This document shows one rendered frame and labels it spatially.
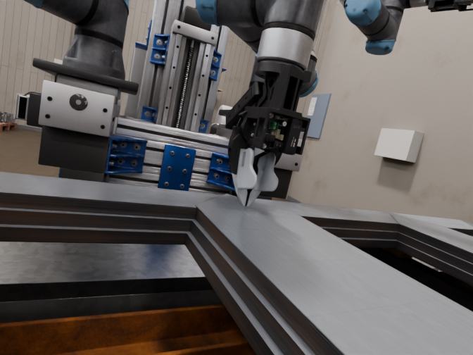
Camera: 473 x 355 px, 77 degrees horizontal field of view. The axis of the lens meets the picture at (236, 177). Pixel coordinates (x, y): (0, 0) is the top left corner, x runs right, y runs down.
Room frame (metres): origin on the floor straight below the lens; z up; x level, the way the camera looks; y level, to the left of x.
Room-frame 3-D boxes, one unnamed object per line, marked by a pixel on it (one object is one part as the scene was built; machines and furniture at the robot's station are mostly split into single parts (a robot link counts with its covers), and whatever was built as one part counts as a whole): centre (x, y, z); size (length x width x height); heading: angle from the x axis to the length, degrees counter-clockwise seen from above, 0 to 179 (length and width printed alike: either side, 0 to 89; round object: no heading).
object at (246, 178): (0.44, -0.02, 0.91); 0.06 x 0.03 x 0.09; 28
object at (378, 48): (0.89, -0.31, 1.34); 0.11 x 0.08 x 0.11; 137
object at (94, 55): (0.81, 0.43, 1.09); 0.15 x 0.15 x 0.10
